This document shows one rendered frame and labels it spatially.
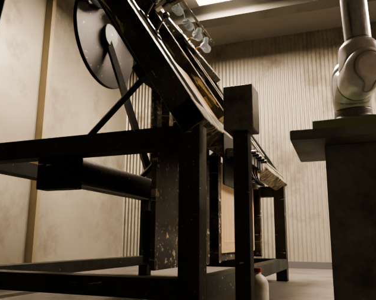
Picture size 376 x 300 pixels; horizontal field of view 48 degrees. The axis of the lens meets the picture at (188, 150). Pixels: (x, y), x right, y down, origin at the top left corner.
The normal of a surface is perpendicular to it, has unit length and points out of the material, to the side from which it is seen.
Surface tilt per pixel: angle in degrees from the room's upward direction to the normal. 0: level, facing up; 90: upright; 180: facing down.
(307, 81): 90
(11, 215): 90
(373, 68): 99
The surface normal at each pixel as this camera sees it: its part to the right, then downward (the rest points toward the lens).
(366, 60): -0.14, -0.04
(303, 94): -0.33, -0.20
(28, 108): 0.94, -0.06
